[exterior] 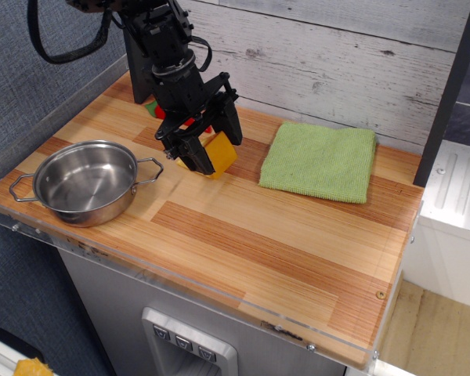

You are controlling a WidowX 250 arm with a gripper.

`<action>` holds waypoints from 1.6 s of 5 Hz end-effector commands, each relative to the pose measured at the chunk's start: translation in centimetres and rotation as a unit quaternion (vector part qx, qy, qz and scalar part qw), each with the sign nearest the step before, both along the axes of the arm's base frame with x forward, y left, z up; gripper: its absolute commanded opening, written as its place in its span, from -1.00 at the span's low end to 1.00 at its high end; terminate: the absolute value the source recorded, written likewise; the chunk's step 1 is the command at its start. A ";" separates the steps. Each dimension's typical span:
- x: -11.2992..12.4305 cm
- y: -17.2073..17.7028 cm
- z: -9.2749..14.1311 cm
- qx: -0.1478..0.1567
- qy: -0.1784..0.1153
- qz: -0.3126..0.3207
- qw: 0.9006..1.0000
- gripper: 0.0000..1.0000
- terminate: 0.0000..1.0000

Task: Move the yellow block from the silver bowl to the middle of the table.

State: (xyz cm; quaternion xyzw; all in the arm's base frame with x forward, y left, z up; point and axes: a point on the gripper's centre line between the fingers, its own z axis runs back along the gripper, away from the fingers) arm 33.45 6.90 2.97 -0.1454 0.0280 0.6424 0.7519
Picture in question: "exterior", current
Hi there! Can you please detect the yellow cube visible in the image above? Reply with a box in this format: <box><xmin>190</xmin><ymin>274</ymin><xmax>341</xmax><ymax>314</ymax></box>
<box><xmin>193</xmin><ymin>131</ymin><xmax>237</xmax><ymax>179</ymax></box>

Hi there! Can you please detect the dark grey left post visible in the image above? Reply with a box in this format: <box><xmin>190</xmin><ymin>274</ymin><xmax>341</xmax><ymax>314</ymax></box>
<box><xmin>124</xmin><ymin>31</ymin><xmax>154</xmax><ymax>104</ymax></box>

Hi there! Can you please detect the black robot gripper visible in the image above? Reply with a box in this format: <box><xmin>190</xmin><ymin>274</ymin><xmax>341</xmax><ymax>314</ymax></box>
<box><xmin>155</xmin><ymin>68</ymin><xmax>243</xmax><ymax>175</ymax></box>

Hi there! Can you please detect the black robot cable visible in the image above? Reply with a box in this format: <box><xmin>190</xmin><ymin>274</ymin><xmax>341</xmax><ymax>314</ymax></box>
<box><xmin>26</xmin><ymin>0</ymin><xmax>114</xmax><ymax>66</ymax></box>

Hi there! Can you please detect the yellow black object bottom left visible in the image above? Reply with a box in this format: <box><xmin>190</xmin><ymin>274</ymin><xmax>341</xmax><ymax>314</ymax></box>
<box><xmin>13</xmin><ymin>358</ymin><xmax>54</xmax><ymax>376</ymax></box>

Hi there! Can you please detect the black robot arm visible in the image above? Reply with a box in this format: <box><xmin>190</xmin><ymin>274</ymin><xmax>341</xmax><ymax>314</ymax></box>
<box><xmin>69</xmin><ymin>1</ymin><xmax>243</xmax><ymax>175</ymax></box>

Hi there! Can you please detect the white toy sink unit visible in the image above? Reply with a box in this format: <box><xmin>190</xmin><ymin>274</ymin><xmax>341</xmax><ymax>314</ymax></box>
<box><xmin>401</xmin><ymin>54</ymin><xmax>470</xmax><ymax>313</ymax></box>

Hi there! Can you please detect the dark grey post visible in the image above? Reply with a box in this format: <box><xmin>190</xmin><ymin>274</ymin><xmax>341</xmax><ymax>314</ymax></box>
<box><xmin>124</xmin><ymin>31</ymin><xmax>154</xmax><ymax>104</ymax></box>
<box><xmin>413</xmin><ymin>13</ymin><xmax>470</xmax><ymax>187</ymax></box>

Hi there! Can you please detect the silver cabinet with dispenser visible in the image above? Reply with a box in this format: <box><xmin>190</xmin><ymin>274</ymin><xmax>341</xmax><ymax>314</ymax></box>
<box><xmin>56</xmin><ymin>248</ymin><xmax>348</xmax><ymax>376</ymax></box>

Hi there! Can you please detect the stainless steel pot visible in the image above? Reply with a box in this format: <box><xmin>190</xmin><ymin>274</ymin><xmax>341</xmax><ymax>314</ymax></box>
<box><xmin>9</xmin><ymin>140</ymin><xmax>164</xmax><ymax>227</ymax></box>

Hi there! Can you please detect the clear acrylic table guard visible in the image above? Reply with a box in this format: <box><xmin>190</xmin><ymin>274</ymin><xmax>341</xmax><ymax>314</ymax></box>
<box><xmin>0</xmin><ymin>197</ymin><xmax>424</xmax><ymax>371</ymax></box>

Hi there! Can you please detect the red toy chili pepper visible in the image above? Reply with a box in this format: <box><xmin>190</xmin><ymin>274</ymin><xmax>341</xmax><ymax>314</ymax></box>
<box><xmin>145</xmin><ymin>100</ymin><xmax>194</xmax><ymax>127</ymax></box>

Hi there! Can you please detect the green towel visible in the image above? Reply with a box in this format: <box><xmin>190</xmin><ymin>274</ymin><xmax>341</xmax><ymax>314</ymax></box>
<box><xmin>259</xmin><ymin>121</ymin><xmax>377</xmax><ymax>204</ymax></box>

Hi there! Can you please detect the dark grey right post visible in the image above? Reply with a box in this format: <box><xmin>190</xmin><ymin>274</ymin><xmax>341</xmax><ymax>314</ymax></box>
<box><xmin>413</xmin><ymin>13</ymin><xmax>470</xmax><ymax>187</ymax></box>

